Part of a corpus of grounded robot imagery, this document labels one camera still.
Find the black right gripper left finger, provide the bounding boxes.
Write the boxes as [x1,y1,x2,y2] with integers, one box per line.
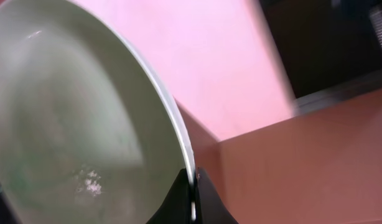
[147,169,192,224]

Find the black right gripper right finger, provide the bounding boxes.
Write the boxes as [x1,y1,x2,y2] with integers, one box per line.
[195,168,238,224]

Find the mint green plate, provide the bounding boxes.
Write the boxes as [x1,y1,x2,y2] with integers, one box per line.
[0,1,195,223]

